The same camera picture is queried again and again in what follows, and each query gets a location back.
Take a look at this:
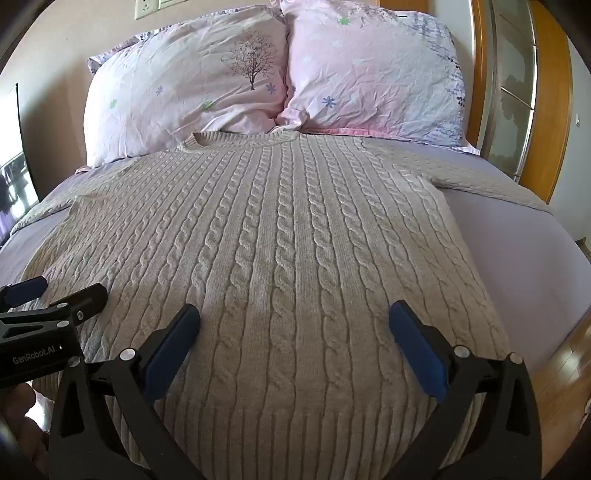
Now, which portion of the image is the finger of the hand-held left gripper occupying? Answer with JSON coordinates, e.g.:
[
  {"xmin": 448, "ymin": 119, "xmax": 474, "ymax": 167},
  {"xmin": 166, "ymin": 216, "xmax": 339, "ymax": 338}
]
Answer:
[
  {"xmin": 0, "ymin": 276, "xmax": 49, "ymax": 306},
  {"xmin": 50, "ymin": 283, "xmax": 108, "ymax": 326}
]

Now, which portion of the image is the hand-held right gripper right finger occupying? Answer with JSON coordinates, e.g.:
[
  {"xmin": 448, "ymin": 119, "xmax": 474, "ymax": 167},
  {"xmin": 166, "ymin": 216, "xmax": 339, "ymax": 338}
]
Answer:
[{"xmin": 387, "ymin": 300, "xmax": 544, "ymax": 480}]

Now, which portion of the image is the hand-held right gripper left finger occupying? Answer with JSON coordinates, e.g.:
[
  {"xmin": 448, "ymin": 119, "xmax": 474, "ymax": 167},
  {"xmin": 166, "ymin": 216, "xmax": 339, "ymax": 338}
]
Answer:
[{"xmin": 48, "ymin": 303, "xmax": 206, "ymax": 480}]

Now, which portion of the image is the beige cable-knit sweater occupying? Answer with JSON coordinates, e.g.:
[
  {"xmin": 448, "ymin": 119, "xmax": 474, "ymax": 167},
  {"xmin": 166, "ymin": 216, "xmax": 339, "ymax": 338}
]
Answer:
[{"xmin": 11, "ymin": 130, "xmax": 553, "ymax": 480}]

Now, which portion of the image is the person's left hand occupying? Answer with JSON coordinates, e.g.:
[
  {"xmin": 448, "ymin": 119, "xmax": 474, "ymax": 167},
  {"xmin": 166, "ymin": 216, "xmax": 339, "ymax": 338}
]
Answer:
[{"xmin": 0, "ymin": 382, "xmax": 49, "ymax": 480}]

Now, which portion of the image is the dark framed picture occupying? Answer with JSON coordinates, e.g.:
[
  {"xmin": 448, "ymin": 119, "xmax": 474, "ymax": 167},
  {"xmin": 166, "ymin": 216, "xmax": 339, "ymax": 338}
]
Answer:
[{"xmin": 0, "ymin": 83, "xmax": 40, "ymax": 245}]

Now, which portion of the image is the bed with lilac sheet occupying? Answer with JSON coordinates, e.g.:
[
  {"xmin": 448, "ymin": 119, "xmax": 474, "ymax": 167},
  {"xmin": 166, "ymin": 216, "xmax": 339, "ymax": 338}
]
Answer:
[{"xmin": 0, "ymin": 137, "xmax": 591, "ymax": 384}]

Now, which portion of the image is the pink tree-print pillow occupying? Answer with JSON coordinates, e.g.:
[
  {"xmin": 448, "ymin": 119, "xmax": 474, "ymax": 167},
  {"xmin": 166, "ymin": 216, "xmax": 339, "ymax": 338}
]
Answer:
[{"xmin": 84, "ymin": 6, "xmax": 290, "ymax": 168}]

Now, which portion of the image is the pink floral pillow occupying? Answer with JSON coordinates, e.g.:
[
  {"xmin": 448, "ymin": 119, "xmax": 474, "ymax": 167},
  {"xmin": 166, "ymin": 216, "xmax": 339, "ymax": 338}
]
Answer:
[{"xmin": 273, "ymin": 0, "xmax": 481, "ymax": 155}]

